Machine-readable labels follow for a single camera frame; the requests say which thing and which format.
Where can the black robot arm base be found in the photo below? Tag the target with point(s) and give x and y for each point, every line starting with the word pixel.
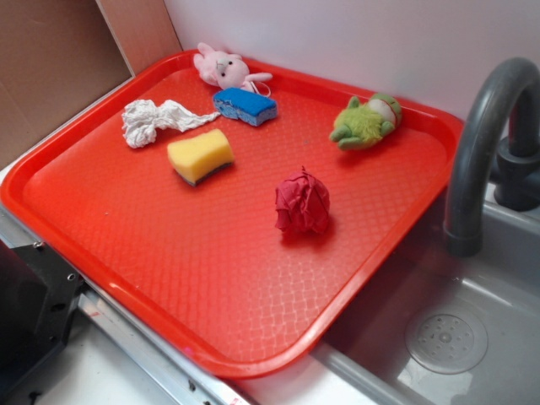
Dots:
pixel 39 294

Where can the crumpled white paper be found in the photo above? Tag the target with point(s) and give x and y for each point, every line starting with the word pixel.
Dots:
pixel 143 118

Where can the crumpled red paper ball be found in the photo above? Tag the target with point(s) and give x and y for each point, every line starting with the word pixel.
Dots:
pixel 302 204

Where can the red plastic tray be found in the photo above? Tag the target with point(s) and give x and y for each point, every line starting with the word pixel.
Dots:
pixel 204 266

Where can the yellow sponge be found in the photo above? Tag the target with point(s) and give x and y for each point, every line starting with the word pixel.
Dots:
pixel 195 159

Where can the blue sponge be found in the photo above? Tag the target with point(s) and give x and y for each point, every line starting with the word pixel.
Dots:
pixel 251 108

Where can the green plush frog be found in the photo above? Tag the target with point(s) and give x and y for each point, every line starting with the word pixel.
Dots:
pixel 363 125

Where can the pink plush bunny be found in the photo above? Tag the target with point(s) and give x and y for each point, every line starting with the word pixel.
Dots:
pixel 226 70

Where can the grey toy sink basin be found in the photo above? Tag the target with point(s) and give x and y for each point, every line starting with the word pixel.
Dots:
pixel 499 286

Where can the sink drain strainer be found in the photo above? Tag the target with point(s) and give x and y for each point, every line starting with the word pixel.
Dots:
pixel 445 342

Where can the grey toy faucet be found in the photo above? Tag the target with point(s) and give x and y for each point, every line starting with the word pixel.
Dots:
pixel 499 144

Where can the brown cardboard panel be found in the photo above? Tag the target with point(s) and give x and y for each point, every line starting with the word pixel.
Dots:
pixel 59 57

